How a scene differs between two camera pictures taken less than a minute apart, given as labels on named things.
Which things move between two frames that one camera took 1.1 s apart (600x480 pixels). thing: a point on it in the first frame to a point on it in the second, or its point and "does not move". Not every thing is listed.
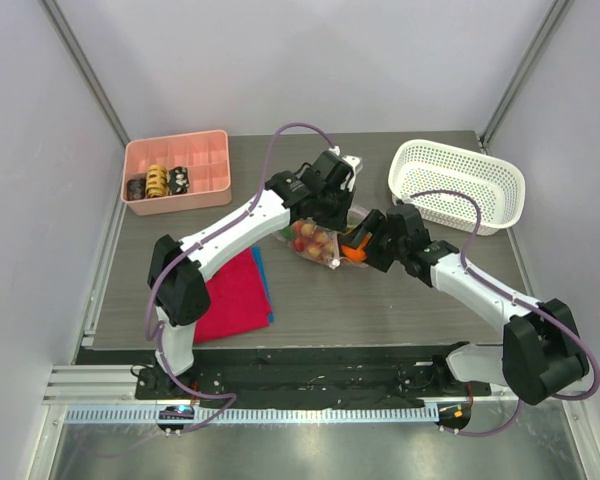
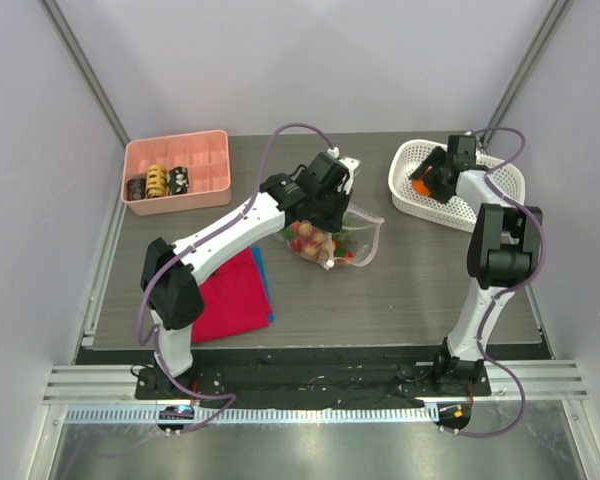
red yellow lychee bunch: x=305 y=239 does not move
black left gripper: x=338 y=223 does not move
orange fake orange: x=357 y=255 to x=419 y=187
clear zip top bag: x=316 y=243 does not move
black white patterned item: x=177 y=180 does not move
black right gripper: x=372 y=240 to x=435 y=173
